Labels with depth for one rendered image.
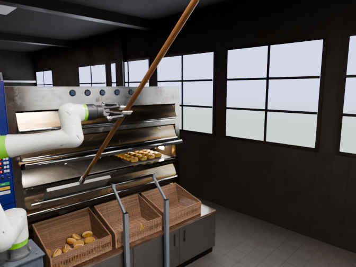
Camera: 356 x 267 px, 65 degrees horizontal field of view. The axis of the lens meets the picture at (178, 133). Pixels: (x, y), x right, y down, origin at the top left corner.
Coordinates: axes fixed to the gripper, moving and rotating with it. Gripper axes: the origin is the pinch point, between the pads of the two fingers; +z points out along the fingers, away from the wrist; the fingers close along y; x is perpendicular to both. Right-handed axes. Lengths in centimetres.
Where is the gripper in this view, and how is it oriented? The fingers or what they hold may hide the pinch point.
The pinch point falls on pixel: (125, 110)
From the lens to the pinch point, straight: 175.8
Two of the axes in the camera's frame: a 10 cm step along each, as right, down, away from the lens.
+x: 5.1, -5.6, -6.5
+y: 4.4, 8.3, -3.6
